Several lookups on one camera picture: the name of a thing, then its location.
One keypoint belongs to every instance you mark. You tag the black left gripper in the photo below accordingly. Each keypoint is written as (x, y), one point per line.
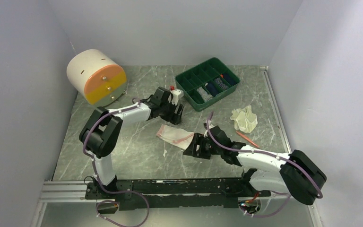
(173, 118)

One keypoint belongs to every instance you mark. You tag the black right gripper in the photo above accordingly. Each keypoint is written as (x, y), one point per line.
(198, 139)

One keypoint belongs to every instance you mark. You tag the white pink-trimmed underwear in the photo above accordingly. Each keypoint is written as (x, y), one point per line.
(175, 136)

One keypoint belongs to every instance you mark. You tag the green compartment organizer tray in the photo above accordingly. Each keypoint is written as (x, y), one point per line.
(201, 74)

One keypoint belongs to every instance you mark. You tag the cream cloth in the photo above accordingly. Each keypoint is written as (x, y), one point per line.
(244, 119)

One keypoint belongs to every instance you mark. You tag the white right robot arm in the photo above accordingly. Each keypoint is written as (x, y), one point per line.
(292, 173)

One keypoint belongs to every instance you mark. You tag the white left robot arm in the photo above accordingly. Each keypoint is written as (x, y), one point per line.
(101, 132)

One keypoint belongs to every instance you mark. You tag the orange pencil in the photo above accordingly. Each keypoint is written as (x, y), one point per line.
(248, 139)

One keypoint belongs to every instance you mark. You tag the grey striped rolled sock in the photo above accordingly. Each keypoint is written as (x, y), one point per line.
(204, 94)

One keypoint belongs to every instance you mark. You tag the dark navy rolled sock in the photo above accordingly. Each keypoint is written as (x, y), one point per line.
(212, 89)

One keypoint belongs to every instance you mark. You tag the blue striped rolled sock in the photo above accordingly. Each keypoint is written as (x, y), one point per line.
(221, 84)

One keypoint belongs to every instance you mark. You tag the round white drawer cabinet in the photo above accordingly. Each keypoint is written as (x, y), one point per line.
(97, 77)

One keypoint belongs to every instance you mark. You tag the navy orange rolled sock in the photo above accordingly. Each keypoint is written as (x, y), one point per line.
(228, 79)

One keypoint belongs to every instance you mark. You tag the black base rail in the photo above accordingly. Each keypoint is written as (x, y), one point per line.
(174, 193)

